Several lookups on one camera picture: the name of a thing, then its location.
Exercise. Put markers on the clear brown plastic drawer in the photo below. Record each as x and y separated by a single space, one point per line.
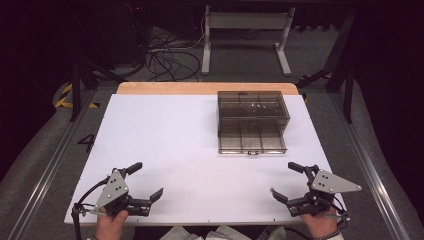
251 138

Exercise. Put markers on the aluminium floor rail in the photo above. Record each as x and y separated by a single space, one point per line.
50 170
370 173

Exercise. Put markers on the black metal stand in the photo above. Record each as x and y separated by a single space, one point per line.
76 90
348 86

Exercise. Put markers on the person's white clothing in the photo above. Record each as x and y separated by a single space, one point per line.
186 233

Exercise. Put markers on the clear brown plastic drawer case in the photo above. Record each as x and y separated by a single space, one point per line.
251 105

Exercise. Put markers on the person's right hand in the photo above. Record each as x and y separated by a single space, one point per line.
318 225

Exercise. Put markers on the person's left hand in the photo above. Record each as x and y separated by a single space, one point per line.
110 225

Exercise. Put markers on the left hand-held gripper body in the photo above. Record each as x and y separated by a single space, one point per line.
115 188

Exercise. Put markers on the white metal desk frame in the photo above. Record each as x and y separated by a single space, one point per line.
245 20

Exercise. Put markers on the white board sheet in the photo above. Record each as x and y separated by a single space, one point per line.
166 146

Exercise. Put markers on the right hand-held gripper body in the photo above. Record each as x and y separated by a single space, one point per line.
328 183

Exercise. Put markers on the yellow black hazard tape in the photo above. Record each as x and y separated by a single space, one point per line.
63 98

